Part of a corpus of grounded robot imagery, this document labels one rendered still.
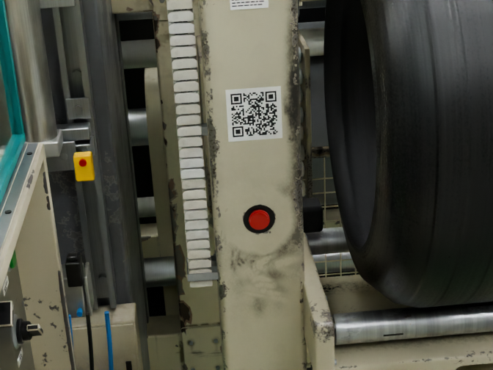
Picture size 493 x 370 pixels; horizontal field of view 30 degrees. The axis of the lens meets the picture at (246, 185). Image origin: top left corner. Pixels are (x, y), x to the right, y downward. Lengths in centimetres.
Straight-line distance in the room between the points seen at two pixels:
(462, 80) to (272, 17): 28
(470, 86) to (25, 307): 59
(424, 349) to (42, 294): 57
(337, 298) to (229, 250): 34
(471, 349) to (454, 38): 50
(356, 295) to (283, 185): 39
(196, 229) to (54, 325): 28
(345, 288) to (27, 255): 70
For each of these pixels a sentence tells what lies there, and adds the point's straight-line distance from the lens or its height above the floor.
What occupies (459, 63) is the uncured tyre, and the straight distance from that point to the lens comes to 110.
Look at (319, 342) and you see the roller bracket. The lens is 130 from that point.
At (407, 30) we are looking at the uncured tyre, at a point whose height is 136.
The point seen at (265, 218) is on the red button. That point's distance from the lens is 132.
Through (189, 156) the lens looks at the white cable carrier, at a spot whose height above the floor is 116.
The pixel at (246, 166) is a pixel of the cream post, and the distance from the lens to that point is 129.
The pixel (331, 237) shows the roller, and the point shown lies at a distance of 159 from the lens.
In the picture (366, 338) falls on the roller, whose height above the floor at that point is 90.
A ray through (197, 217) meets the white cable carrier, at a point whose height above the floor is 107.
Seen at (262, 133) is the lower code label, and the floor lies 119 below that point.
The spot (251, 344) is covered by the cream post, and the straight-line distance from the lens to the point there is 142.
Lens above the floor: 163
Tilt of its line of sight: 24 degrees down
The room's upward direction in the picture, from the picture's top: 3 degrees counter-clockwise
